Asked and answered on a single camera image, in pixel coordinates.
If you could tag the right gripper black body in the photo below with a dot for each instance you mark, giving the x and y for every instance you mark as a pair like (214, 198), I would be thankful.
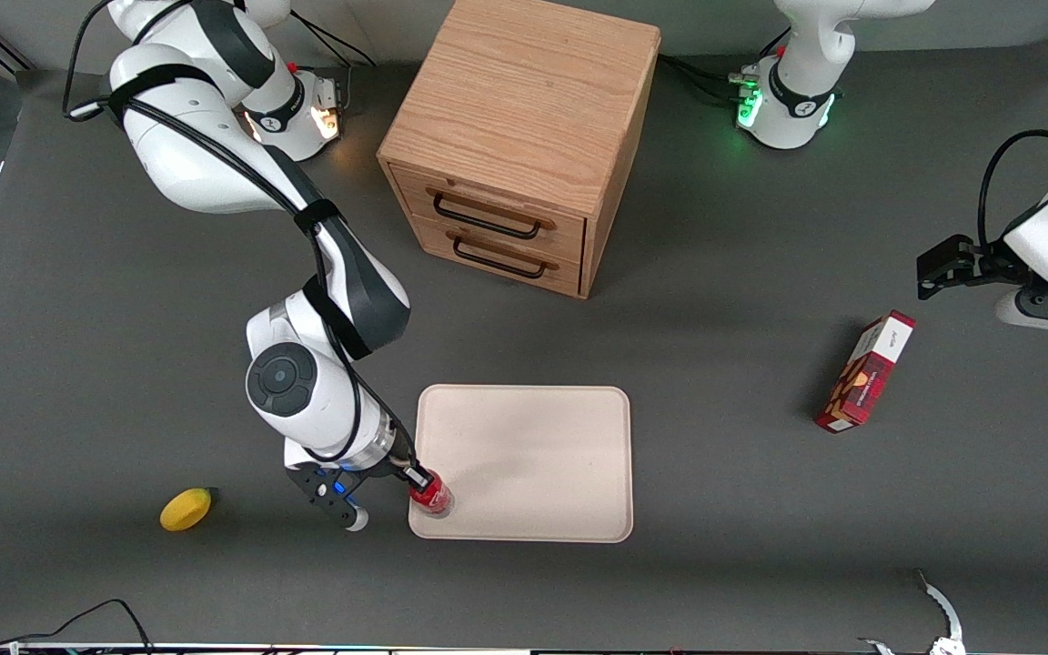
(394, 468)

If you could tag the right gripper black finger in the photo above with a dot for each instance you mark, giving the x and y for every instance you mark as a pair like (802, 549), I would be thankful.
(420, 476)
(404, 489)

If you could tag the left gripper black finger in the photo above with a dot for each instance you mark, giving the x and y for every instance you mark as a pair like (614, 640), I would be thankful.
(995, 264)
(942, 259)

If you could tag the red coke bottle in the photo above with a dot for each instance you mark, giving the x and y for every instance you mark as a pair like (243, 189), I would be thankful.
(435, 498)

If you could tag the beige rectangular tray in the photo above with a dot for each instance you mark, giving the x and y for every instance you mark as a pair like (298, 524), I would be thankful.
(533, 455)

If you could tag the red cracker box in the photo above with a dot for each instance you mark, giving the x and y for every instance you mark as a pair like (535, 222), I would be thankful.
(865, 377)

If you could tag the yellow lemon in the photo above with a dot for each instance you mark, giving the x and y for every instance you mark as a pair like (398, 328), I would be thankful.
(186, 509)

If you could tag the oak wood drawer front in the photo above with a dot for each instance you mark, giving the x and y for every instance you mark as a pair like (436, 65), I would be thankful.
(565, 277)
(569, 238)

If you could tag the white plastic clamp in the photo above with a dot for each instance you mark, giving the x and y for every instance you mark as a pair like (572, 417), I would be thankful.
(945, 611)

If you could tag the oak wood drawer cabinet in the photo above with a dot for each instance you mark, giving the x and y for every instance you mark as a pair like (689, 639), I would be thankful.
(524, 91)

